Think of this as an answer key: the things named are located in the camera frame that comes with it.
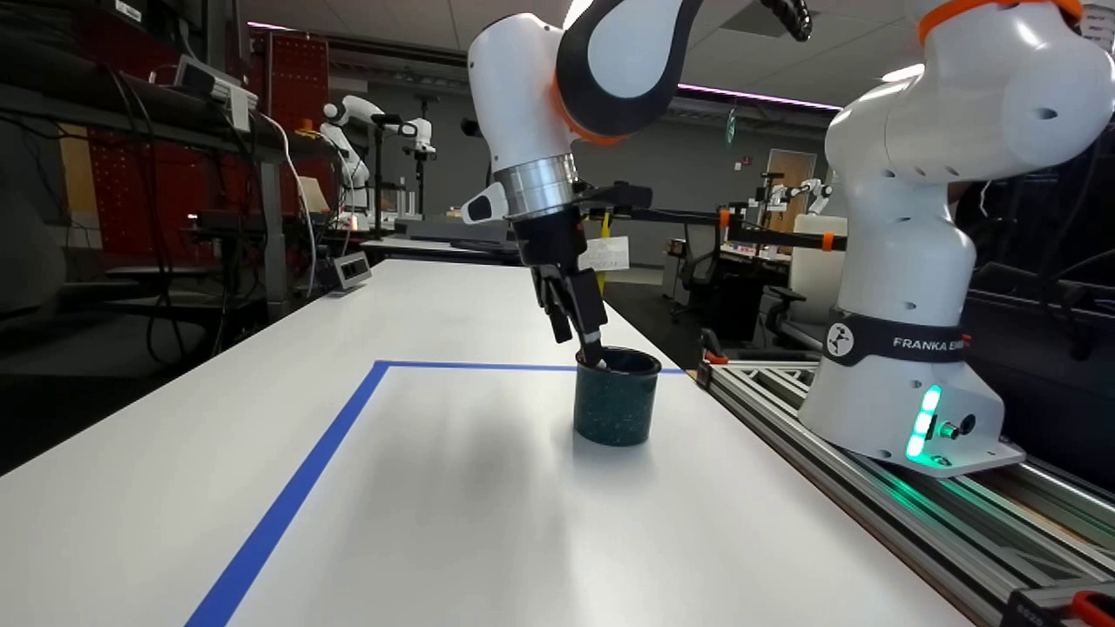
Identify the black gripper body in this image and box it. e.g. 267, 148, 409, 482
510, 205, 601, 287

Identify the red and black clamp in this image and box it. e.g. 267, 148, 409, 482
1004, 577, 1115, 627

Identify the dark green mug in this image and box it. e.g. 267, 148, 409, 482
570, 345, 667, 450

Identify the black cable bundle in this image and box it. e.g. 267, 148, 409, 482
761, 0, 818, 45

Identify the blue tape line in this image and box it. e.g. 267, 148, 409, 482
186, 360, 690, 627

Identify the red cabinet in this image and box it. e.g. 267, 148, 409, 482
244, 21, 336, 140

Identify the aluminium rail base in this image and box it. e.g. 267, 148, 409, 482
692, 350, 1115, 627

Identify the white box on shelf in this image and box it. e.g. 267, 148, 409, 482
170, 53, 261, 133

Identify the small grey display device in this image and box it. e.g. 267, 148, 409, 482
332, 247, 378, 292

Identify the white paper sign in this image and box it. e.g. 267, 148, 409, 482
577, 232, 633, 280

